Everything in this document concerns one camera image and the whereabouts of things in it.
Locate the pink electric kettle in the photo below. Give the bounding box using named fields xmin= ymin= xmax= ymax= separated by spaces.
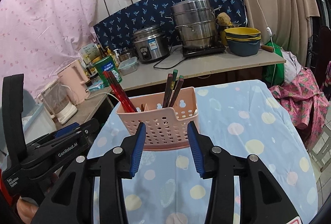
xmin=57 ymin=60 xmax=90 ymax=105

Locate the pink pineapple garment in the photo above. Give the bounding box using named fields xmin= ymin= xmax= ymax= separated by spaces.
xmin=269 ymin=68 xmax=329 ymax=143

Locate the white blender base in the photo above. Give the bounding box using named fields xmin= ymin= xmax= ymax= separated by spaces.
xmin=39 ymin=79 xmax=77 ymax=125

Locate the black power cable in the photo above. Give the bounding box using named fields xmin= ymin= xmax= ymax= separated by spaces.
xmin=152 ymin=43 xmax=187 ymax=70

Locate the steel rice cooker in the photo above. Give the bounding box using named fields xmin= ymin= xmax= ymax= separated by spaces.
xmin=132 ymin=25 xmax=169 ymax=64

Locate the dark maroon chopstick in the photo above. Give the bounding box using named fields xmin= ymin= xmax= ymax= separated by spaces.
xmin=168 ymin=75 xmax=184 ymax=107

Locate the black induction cooktop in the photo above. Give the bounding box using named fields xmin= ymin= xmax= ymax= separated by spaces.
xmin=182 ymin=43 xmax=225 ymax=59

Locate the green milk powder tin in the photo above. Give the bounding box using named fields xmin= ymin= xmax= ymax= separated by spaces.
xmin=94 ymin=56 xmax=122 ymax=87

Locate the green chopstick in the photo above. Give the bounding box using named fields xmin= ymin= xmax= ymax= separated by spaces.
xmin=169 ymin=69 xmax=178 ymax=100

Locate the blue polka dot tablecloth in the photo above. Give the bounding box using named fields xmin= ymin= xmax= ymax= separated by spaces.
xmin=88 ymin=80 xmax=318 ymax=223

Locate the navy floral cloth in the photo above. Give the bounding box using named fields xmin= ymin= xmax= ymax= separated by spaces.
xmin=94 ymin=0 xmax=247 ymax=50

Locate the clear plastic food container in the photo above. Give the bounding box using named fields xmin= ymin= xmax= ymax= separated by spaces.
xmin=118 ymin=56 xmax=139 ymax=76

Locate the brown chopstick in holder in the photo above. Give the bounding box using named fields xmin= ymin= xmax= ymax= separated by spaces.
xmin=162 ymin=73 xmax=173 ymax=108

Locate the pink patterned curtain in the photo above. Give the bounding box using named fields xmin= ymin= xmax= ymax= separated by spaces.
xmin=1 ymin=0 xmax=98 ymax=97

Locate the left human hand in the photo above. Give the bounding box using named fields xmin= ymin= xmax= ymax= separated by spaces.
xmin=16 ymin=171 xmax=62 ymax=224

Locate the large steel steamer pot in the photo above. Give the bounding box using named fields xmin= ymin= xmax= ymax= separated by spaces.
xmin=170 ymin=0 xmax=217 ymax=50

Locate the yellow bowl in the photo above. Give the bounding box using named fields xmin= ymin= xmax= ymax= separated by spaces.
xmin=224 ymin=27 xmax=261 ymax=39

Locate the pink perforated utensil holder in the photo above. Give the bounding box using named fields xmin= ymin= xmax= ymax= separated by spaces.
xmin=116 ymin=87 xmax=199 ymax=151

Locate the dark blue bowl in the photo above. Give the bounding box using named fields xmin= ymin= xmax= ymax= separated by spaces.
xmin=227 ymin=37 xmax=261 ymax=57

